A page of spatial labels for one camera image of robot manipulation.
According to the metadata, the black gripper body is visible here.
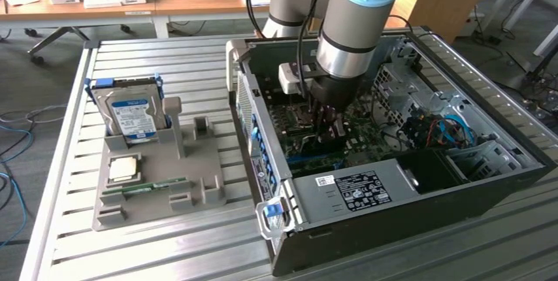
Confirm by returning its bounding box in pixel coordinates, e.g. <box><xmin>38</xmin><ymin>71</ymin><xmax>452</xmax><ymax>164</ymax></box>
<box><xmin>310</xmin><ymin>74</ymin><xmax>364</xmax><ymax>114</ymax></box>

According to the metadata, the green motherboard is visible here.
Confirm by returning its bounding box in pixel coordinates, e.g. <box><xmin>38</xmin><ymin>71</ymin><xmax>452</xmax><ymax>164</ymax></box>
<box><xmin>261</xmin><ymin>96</ymin><xmax>397</xmax><ymax>178</ymax></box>

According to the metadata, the grey power supply unit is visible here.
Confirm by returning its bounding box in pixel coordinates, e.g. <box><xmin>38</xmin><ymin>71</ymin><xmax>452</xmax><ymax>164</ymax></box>
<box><xmin>289</xmin><ymin>159</ymin><xmax>421</xmax><ymax>223</ymax></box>

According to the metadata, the black open PC case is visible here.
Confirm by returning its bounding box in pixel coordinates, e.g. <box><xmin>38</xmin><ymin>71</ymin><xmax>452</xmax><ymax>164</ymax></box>
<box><xmin>226</xmin><ymin>25</ymin><xmax>558</xmax><ymax>277</ymax></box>

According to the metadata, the metal disk bay cage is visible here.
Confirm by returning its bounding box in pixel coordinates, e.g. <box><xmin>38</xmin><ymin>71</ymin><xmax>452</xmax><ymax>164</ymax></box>
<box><xmin>444</xmin><ymin>140</ymin><xmax>525</xmax><ymax>181</ymax></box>

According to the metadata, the wooden cabinet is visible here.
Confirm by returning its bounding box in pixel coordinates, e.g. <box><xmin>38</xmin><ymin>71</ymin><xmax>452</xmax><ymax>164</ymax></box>
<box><xmin>386</xmin><ymin>0</ymin><xmax>501</xmax><ymax>44</ymax></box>

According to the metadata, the grey parts rack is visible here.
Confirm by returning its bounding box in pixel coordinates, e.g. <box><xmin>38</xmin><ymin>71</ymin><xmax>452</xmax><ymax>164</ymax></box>
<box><xmin>90</xmin><ymin>95</ymin><xmax>229</xmax><ymax>232</ymax></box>

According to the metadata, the hard disk in blue caddy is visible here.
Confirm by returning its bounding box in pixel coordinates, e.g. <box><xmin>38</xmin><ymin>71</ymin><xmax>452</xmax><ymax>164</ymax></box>
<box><xmin>85</xmin><ymin>76</ymin><xmax>165</xmax><ymax>145</ymax></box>

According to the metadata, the green RAM stick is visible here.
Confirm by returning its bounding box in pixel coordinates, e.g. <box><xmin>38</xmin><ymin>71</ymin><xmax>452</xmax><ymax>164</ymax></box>
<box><xmin>102</xmin><ymin>177</ymin><xmax>194</xmax><ymax>195</ymax></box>

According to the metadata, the wooden desk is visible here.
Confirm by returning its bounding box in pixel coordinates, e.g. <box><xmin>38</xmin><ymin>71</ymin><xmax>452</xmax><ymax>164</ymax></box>
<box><xmin>0</xmin><ymin>0</ymin><xmax>274</xmax><ymax>39</ymax></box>

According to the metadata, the silver CPU chip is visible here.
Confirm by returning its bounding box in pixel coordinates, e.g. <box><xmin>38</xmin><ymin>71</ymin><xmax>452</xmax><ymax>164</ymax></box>
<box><xmin>107</xmin><ymin>156</ymin><xmax>141</xmax><ymax>181</ymax></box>

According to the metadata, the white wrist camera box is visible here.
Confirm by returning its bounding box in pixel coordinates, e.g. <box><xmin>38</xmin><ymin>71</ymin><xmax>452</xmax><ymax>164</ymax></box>
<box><xmin>278</xmin><ymin>61</ymin><xmax>315</xmax><ymax>95</ymax></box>

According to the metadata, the blue SATA wire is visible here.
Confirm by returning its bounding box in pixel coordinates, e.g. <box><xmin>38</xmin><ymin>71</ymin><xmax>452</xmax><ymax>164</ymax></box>
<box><xmin>436</xmin><ymin>114</ymin><xmax>477</xmax><ymax>148</ymax></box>

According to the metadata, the blue case latch handle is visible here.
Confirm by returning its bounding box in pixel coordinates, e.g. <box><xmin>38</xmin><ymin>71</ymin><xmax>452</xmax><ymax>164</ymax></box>
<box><xmin>255</xmin><ymin>195</ymin><xmax>290</xmax><ymax>240</ymax></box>

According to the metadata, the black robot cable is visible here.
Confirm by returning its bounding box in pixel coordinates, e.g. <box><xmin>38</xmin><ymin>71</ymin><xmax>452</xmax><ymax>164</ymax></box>
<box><xmin>246</xmin><ymin>0</ymin><xmax>269</xmax><ymax>39</ymax></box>

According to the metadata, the grey floor cable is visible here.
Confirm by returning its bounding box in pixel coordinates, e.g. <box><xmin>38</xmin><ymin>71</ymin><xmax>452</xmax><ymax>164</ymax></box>
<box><xmin>0</xmin><ymin>103</ymin><xmax>70</xmax><ymax>125</ymax></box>

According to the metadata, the blue floor cable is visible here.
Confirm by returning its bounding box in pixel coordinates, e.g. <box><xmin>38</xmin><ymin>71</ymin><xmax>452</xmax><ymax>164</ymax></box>
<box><xmin>0</xmin><ymin>123</ymin><xmax>35</xmax><ymax>250</ymax></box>

